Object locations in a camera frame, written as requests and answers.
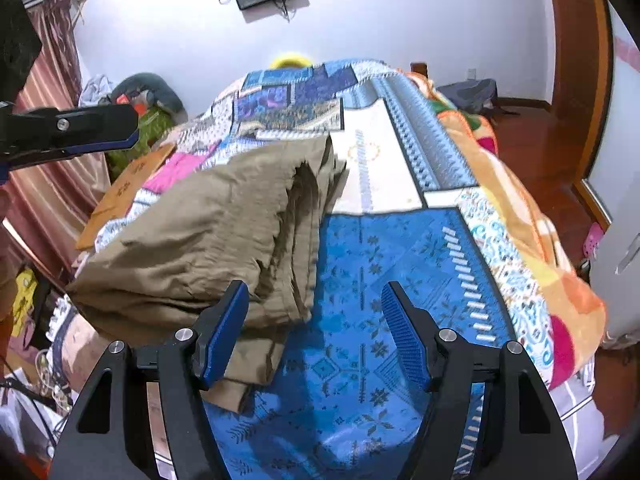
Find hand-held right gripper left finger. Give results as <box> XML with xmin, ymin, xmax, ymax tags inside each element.
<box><xmin>50</xmin><ymin>280</ymin><xmax>251</xmax><ymax>480</ymax></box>

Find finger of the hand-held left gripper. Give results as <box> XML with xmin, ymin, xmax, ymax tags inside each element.
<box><xmin>0</xmin><ymin>102</ymin><xmax>140</xmax><ymax>172</ymax></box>

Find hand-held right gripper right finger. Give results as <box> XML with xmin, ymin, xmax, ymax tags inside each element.
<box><xmin>381</xmin><ymin>281</ymin><xmax>578</xmax><ymax>480</ymax></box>

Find olive green pants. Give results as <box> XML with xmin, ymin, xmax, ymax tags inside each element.
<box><xmin>65</xmin><ymin>135</ymin><xmax>348</xmax><ymax>413</ymax></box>

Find grey clothes pile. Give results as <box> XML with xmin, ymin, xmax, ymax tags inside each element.
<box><xmin>80</xmin><ymin>75</ymin><xmax>118</xmax><ymax>106</ymax></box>

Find orange box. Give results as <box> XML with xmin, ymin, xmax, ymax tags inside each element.
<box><xmin>114</xmin><ymin>96</ymin><xmax>147</xmax><ymax>117</ymax></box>

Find green storage bag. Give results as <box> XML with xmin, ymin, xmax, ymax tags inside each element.
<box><xmin>105</xmin><ymin>105</ymin><xmax>176</xmax><ymax>176</ymax></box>

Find wooden lap table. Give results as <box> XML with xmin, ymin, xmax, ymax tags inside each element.
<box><xmin>75</xmin><ymin>142</ymin><xmax>176</xmax><ymax>251</ymax></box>

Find striped brown curtain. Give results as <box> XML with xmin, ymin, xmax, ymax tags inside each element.
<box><xmin>0</xmin><ymin>0</ymin><xmax>113</xmax><ymax>281</ymax></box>

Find grey neck pillow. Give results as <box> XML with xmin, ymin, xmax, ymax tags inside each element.
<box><xmin>110</xmin><ymin>72</ymin><xmax>188</xmax><ymax>121</ymax></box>

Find blue patchwork quilt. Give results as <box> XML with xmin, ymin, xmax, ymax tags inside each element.
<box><xmin>95</xmin><ymin>57</ymin><xmax>521</xmax><ymax>480</ymax></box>

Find pink cloth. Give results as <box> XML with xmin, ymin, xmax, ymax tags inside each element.
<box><xmin>145</xmin><ymin>152</ymin><xmax>201</xmax><ymax>193</ymax></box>

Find orange patterned blanket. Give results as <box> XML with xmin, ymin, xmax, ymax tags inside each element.
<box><xmin>395</xmin><ymin>67</ymin><xmax>608</xmax><ymax>391</ymax></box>

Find yellow packet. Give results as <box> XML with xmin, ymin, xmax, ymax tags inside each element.
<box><xmin>12</xmin><ymin>267</ymin><xmax>38</xmax><ymax>336</ymax></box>

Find yellow curved object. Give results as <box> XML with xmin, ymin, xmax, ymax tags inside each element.
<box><xmin>270</xmin><ymin>51</ymin><xmax>313</xmax><ymax>68</ymax></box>

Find pink slipper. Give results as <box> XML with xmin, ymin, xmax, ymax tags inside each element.
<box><xmin>585</xmin><ymin>222</ymin><xmax>606</xmax><ymax>261</ymax></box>

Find grey bag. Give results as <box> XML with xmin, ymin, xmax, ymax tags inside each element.
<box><xmin>437</xmin><ymin>79</ymin><xmax>498</xmax><ymax>113</ymax></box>

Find brown wooden door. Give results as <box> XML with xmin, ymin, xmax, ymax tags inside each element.
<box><xmin>545</xmin><ymin>0</ymin><xmax>613</xmax><ymax>181</ymax></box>

